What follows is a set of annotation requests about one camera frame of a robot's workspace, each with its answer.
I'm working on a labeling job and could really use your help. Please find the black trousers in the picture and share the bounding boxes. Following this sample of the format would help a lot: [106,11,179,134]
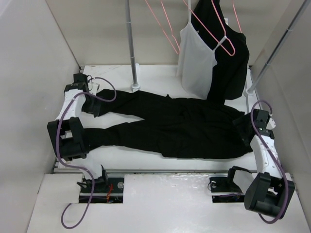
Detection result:
[85,89,251,159]

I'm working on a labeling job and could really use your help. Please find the pink wire hanger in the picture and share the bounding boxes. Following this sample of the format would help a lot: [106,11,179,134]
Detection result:
[144,0,180,55]

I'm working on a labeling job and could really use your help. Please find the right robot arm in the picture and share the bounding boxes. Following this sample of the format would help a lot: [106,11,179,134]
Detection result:
[225,109,294,219]

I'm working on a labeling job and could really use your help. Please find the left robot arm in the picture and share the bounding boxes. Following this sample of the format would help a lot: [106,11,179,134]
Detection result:
[47,73,109,193]

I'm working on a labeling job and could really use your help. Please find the pink hanger under black garment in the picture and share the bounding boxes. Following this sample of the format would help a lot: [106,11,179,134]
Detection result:
[231,0,243,33]

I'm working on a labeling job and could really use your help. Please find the pink hanger with camisole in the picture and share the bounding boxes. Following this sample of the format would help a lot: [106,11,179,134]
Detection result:
[182,0,236,57]

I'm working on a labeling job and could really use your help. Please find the right rack pole with foot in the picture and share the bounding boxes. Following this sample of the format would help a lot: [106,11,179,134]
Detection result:
[244,0,311,113]

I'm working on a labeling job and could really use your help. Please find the rack pole with foot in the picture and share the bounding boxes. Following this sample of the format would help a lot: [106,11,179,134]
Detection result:
[125,0,140,92]
[244,0,311,113]

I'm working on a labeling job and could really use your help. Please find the left rack pole with foot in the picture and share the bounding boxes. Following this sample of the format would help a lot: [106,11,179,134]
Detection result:
[125,0,140,92]

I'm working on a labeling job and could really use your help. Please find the black hanging garment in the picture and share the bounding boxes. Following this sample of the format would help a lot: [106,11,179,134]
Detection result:
[191,0,250,104]

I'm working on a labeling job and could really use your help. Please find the white camisole top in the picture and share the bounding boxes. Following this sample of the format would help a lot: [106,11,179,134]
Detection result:
[176,0,227,99]

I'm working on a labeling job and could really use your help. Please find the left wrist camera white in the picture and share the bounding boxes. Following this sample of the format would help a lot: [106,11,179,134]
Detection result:
[88,82,100,95]

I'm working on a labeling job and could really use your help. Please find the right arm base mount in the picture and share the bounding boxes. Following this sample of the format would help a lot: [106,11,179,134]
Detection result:
[207,166,254,203]

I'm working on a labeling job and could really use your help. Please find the aluminium rail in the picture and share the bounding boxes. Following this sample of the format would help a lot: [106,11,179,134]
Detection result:
[53,168,229,175]

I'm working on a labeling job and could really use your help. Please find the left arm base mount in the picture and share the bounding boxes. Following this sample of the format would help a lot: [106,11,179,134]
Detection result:
[77,166,124,204]

